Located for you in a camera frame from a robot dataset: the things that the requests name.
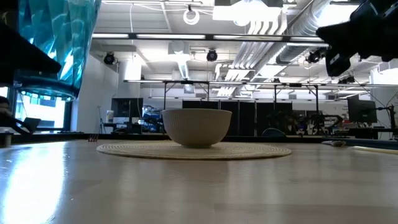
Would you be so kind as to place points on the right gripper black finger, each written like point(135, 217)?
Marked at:
point(339, 35)
point(337, 63)

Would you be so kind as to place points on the person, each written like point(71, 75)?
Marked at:
point(287, 123)
point(4, 105)

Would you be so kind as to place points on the grey cylinder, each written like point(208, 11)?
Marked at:
point(5, 140)

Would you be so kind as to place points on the black partition panels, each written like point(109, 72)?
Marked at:
point(245, 118)

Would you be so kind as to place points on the beige ribbed bowl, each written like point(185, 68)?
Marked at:
point(196, 127)

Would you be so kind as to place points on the black overhead light bar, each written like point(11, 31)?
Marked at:
point(174, 36)

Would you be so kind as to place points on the round woven straw placemat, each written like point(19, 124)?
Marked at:
point(248, 152)

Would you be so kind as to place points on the dark office chair back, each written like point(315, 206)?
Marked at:
point(273, 133)

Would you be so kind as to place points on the black aluminium table frame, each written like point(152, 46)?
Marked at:
point(136, 137)

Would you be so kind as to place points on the teal faceted plastic tumbler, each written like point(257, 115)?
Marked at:
point(65, 37)

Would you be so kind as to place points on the black computer monitor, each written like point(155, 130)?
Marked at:
point(362, 110)
point(127, 107)

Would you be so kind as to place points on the silver ventilation duct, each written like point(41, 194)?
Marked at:
point(301, 21)

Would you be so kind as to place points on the black background rig frame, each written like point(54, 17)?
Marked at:
point(295, 84)
point(186, 82)

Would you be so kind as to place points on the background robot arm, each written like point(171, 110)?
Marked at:
point(329, 121)
point(152, 119)

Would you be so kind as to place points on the black round camera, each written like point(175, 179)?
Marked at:
point(212, 55)
point(314, 57)
point(109, 58)

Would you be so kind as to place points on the white jar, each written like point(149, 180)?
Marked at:
point(109, 116)

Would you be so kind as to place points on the dark laptop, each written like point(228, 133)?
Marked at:
point(32, 123)

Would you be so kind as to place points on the large window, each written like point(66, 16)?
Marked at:
point(40, 112)

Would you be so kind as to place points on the black slanted strut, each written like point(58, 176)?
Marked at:
point(15, 126)

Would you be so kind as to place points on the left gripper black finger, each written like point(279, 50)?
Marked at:
point(21, 59)

